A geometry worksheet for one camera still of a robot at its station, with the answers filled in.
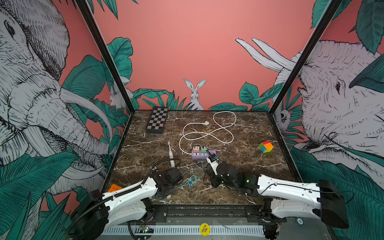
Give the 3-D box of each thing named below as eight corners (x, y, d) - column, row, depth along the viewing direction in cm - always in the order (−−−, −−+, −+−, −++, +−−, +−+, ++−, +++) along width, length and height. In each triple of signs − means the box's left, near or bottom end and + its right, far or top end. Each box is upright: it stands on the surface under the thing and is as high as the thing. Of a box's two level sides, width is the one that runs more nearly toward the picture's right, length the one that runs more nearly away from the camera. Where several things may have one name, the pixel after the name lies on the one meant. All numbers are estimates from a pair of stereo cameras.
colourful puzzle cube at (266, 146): (261, 153, 100) (264, 148, 95) (259, 145, 104) (262, 140, 99) (270, 153, 100) (274, 148, 95) (268, 145, 104) (271, 140, 99)
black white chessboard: (147, 133, 107) (145, 131, 105) (153, 109, 123) (152, 107, 121) (163, 133, 108) (163, 131, 105) (168, 109, 123) (167, 107, 121)
